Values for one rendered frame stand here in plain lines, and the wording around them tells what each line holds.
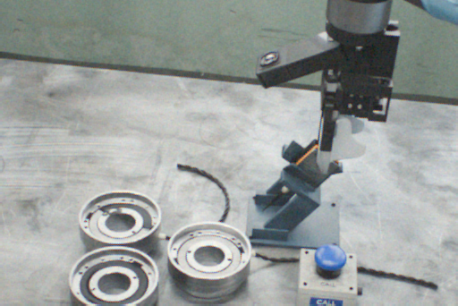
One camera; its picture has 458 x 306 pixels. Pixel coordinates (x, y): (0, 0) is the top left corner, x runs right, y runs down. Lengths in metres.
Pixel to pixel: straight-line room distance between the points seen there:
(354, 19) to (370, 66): 0.08
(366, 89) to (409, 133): 0.39
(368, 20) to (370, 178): 0.38
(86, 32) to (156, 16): 0.24
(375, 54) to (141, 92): 0.54
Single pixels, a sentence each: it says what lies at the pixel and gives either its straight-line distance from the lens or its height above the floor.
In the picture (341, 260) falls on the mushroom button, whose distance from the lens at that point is 1.06.
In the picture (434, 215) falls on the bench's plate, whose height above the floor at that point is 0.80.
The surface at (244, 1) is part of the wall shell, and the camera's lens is 2.70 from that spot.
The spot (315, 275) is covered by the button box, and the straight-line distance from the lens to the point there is 1.08.
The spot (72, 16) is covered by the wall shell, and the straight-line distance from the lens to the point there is 2.83.
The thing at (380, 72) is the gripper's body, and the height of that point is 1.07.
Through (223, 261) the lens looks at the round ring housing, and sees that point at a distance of 1.11.
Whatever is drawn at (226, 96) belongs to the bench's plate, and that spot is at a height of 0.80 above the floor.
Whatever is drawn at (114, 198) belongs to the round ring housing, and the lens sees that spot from 1.20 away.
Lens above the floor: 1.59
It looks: 36 degrees down
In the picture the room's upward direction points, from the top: 7 degrees clockwise
